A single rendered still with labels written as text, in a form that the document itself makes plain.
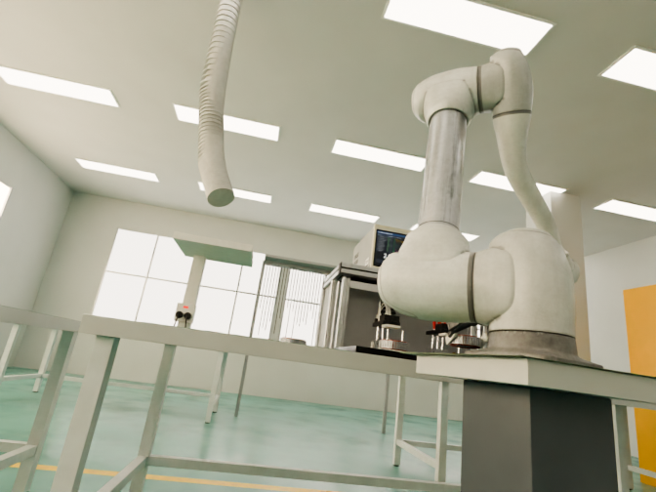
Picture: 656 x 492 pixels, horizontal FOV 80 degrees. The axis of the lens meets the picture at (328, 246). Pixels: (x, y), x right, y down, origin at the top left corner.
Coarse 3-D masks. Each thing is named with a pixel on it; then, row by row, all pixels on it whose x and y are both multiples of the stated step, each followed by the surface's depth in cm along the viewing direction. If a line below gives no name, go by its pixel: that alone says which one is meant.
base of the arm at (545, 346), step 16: (496, 336) 76; (512, 336) 73; (528, 336) 71; (544, 336) 71; (560, 336) 71; (480, 352) 77; (496, 352) 74; (512, 352) 71; (528, 352) 69; (544, 352) 67; (560, 352) 69; (576, 352) 72
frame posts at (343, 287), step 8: (344, 280) 158; (344, 288) 158; (336, 296) 167; (344, 296) 157; (336, 304) 165; (344, 304) 157; (336, 312) 164; (344, 312) 155; (336, 320) 164; (344, 320) 154; (336, 328) 155; (344, 328) 153; (472, 328) 174; (480, 328) 166; (336, 336) 152; (480, 336) 165; (336, 344) 151
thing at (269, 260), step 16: (272, 256) 489; (304, 272) 516; (320, 272) 519; (256, 304) 492; (272, 304) 498; (288, 320) 496; (240, 384) 464; (384, 400) 492; (384, 416) 484; (384, 432) 479
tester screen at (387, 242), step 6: (378, 234) 171; (384, 234) 172; (390, 234) 172; (396, 234) 173; (378, 240) 171; (384, 240) 171; (390, 240) 172; (396, 240) 172; (402, 240) 173; (378, 246) 170; (384, 246) 170; (390, 246) 171; (396, 246) 171; (378, 252) 169; (384, 252) 170; (390, 252) 170; (396, 252) 171; (378, 258) 168; (378, 264) 168
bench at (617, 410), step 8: (616, 408) 228; (616, 416) 227; (616, 424) 225; (616, 432) 224; (624, 432) 225; (616, 440) 224; (624, 440) 223; (616, 448) 223; (624, 448) 222; (616, 456) 222; (624, 456) 221; (616, 464) 221; (624, 464) 220; (624, 472) 218; (624, 480) 217; (624, 488) 216
